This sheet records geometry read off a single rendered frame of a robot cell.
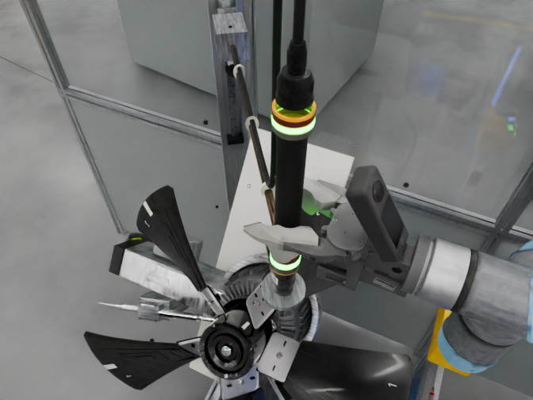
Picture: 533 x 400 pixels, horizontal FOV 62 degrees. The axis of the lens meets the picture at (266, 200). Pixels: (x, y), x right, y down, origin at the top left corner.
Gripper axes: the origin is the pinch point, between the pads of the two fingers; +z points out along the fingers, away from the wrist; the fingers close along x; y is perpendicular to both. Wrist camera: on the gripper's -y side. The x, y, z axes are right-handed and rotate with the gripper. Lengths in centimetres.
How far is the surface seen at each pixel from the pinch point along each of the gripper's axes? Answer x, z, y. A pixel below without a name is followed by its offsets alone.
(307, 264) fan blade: 11.9, -3.1, 30.3
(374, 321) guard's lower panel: 70, -23, 151
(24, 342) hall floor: -2, 127, 166
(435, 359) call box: 21, -36, 65
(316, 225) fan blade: 19.3, -1.9, 27.5
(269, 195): 9.5, 3.9, 11.0
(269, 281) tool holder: -0.1, -0.5, 19.6
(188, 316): 2, 21, 55
